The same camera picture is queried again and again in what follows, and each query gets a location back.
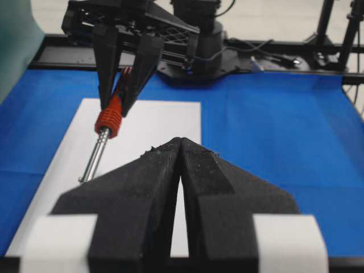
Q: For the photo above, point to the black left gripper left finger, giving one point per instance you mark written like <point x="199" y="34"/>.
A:
<point x="135" y="207"/>

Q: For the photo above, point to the green backdrop curtain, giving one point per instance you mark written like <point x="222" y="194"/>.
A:
<point x="21" y="37"/>

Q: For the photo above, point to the large white foam board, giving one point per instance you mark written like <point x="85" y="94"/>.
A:
<point x="148" y="124"/>

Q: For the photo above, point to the blue table cloth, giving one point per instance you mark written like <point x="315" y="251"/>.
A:
<point x="297" y="131"/>

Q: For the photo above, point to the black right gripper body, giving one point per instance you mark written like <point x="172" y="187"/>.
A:
<point x="133" y="19"/>

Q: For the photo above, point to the red handled soldering iron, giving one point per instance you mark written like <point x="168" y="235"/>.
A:
<point x="107" y="126"/>

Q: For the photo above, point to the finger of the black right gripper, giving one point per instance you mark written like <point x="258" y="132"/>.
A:
<point x="107" y="55"/>
<point x="147" y="57"/>

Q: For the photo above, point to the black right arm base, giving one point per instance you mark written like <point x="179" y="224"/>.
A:
<point x="252" y="56"/>

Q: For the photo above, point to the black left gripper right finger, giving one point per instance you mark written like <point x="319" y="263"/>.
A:
<point x="220" y="200"/>

